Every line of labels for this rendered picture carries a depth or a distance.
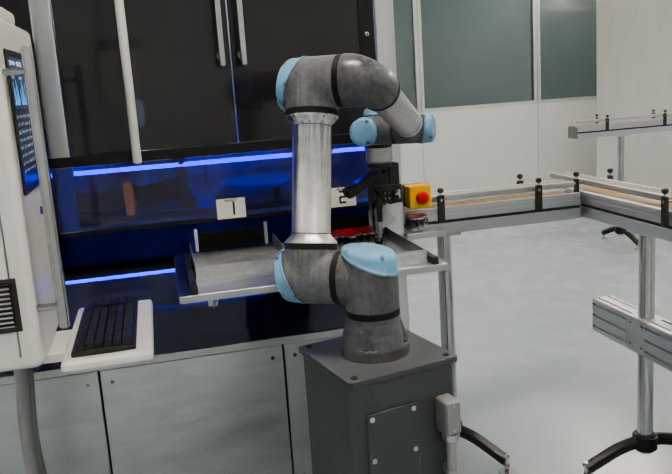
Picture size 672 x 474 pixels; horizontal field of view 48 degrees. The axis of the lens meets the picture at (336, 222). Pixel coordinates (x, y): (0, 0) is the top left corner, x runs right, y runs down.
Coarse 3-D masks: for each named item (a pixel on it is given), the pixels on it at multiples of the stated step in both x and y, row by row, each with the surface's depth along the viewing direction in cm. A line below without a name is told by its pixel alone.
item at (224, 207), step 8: (216, 200) 219; (224, 200) 220; (232, 200) 220; (240, 200) 221; (224, 208) 220; (232, 208) 221; (240, 208) 221; (224, 216) 221; (232, 216) 221; (240, 216) 222
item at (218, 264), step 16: (192, 256) 208; (208, 256) 222; (224, 256) 221; (240, 256) 219; (256, 256) 218; (272, 256) 216; (208, 272) 196; (224, 272) 197; (240, 272) 198; (256, 272) 199
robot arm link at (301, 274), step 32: (288, 64) 161; (320, 64) 158; (288, 96) 161; (320, 96) 159; (320, 128) 160; (320, 160) 160; (320, 192) 160; (320, 224) 160; (288, 256) 160; (320, 256) 158; (288, 288) 159; (320, 288) 157
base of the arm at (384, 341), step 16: (352, 320) 157; (368, 320) 154; (384, 320) 155; (400, 320) 159; (352, 336) 156; (368, 336) 155; (384, 336) 155; (400, 336) 157; (352, 352) 156; (368, 352) 154; (384, 352) 154; (400, 352) 156
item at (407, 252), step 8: (392, 232) 225; (384, 240) 228; (392, 240) 225; (400, 240) 218; (408, 240) 210; (392, 248) 216; (400, 248) 216; (408, 248) 211; (416, 248) 204; (424, 248) 199; (400, 256) 196; (408, 256) 197; (416, 256) 197; (424, 256) 198; (400, 264) 197; (408, 264) 197
